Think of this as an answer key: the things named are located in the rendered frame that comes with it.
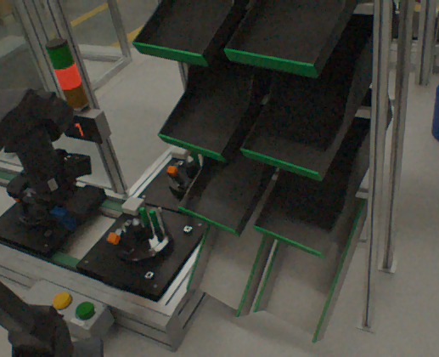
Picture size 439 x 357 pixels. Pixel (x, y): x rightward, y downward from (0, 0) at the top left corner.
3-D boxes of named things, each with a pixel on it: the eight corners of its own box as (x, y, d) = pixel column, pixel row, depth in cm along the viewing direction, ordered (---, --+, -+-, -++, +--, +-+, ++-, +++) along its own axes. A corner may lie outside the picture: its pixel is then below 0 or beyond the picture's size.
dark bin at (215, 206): (239, 237, 86) (222, 220, 80) (182, 212, 93) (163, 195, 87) (311, 105, 93) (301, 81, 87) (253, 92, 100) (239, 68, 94)
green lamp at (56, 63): (64, 70, 109) (57, 50, 106) (48, 69, 111) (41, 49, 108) (79, 60, 112) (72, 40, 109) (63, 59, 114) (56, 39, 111)
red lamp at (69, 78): (72, 90, 112) (64, 71, 109) (56, 88, 114) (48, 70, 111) (86, 80, 115) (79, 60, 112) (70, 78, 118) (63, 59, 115)
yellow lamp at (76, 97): (79, 110, 115) (72, 91, 112) (64, 107, 117) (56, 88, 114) (92, 99, 118) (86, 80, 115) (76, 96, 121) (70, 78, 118)
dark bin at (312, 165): (321, 182, 69) (307, 155, 63) (244, 157, 76) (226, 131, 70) (398, 29, 76) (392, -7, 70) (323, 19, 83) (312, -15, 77)
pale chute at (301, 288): (323, 340, 90) (313, 343, 86) (263, 309, 97) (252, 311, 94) (374, 194, 89) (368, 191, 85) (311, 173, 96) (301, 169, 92)
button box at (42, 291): (97, 345, 107) (87, 329, 103) (30, 314, 117) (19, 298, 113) (115, 320, 112) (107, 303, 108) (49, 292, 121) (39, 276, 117)
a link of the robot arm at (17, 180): (69, 182, 73) (94, 157, 77) (-13, 161, 82) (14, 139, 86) (87, 222, 79) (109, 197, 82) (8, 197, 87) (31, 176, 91)
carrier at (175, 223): (160, 301, 108) (145, 263, 100) (77, 271, 118) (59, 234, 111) (212, 226, 123) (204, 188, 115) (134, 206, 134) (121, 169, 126)
